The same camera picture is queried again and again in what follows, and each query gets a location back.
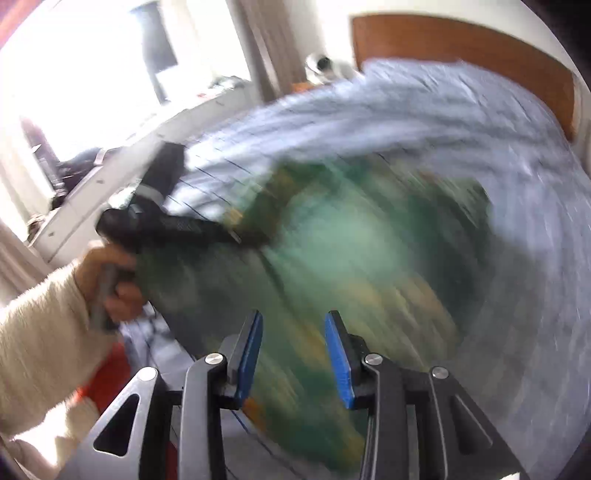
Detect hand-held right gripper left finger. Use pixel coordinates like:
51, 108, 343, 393
58, 309, 264, 480

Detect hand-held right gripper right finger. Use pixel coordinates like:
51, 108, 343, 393
324, 310, 532, 480

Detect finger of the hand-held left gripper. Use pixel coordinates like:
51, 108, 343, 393
203, 220, 274, 250

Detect green patterned silk jacket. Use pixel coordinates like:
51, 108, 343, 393
134, 152, 497, 476

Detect person's left forearm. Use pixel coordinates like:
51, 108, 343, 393
0, 263, 121, 439

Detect person's left hand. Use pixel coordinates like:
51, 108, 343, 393
74, 246, 149, 330

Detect white side desk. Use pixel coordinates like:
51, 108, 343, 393
28, 78, 259, 264

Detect dark bag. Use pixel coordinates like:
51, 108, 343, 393
46, 148, 109, 210

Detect orange cloth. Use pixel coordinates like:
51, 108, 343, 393
76, 344, 178, 480

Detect dark hanging cloth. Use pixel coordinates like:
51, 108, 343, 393
131, 2, 178, 102

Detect small white round device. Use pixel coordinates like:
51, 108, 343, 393
305, 53, 356, 86

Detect beige curtain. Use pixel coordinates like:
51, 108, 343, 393
226, 0, 305, 104

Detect blue checked bed sheet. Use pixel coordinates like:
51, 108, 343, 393
152, 58, 591, 480

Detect wooden headboard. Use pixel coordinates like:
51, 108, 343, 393
351, 14, 578, 141

